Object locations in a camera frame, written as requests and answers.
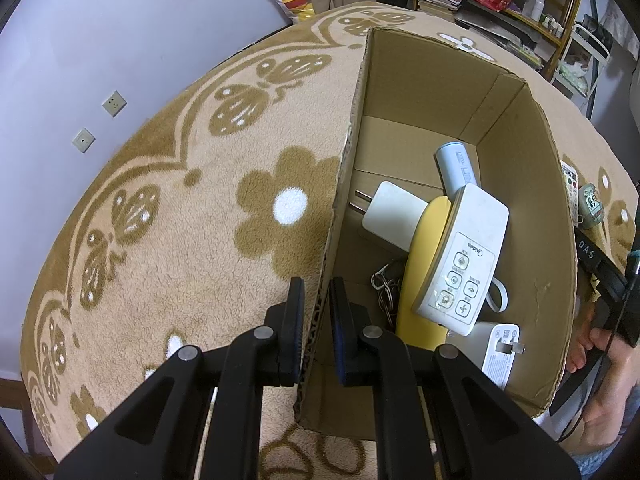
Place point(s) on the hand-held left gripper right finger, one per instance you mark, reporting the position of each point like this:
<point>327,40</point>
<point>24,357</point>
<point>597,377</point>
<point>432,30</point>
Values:
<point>336,340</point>

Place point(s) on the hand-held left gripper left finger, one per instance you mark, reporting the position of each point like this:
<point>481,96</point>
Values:
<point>292,325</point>

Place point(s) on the yellow oblong plastic case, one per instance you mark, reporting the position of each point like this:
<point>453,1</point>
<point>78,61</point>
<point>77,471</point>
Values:
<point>425,270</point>

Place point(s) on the white square charger adapter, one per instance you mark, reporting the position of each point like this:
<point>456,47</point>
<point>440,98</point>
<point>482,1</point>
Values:
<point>500,360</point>

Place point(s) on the white rounded plug charger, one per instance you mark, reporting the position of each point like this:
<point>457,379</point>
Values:
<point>390,210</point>

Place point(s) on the white remote with round buttons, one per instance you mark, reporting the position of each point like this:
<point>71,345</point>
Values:
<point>475,240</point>

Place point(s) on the pale blue cylinder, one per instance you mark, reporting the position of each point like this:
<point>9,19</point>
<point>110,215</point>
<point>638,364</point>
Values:
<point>452,162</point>

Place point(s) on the cardboard box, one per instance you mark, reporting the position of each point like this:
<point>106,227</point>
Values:
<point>415,85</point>

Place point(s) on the person's right forearm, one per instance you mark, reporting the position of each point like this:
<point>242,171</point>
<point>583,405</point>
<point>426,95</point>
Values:
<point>610,425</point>

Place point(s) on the person's right hand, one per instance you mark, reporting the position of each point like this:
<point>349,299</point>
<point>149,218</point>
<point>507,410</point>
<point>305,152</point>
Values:
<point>622,375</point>

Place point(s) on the white remote with coloured buttons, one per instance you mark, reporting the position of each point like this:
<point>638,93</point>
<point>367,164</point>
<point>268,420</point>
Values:
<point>570,177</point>

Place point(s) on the brown floral blanket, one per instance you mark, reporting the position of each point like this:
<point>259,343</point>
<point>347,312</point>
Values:
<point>175,240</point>

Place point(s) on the person's blue trousers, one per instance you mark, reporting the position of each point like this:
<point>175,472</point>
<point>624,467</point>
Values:
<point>585,460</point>

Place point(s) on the wooden shelf unit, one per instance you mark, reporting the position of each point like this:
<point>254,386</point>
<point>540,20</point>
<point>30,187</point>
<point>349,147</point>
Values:
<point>550,27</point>

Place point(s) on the white plastic bottle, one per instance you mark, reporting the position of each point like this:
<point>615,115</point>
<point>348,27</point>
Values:
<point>539,9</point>
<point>531,1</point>

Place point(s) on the stack of books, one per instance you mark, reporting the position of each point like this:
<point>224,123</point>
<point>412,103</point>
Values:
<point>437,1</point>

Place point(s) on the wall socket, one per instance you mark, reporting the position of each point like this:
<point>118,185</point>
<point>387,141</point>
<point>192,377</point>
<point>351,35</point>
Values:
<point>82,140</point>
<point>114,104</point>

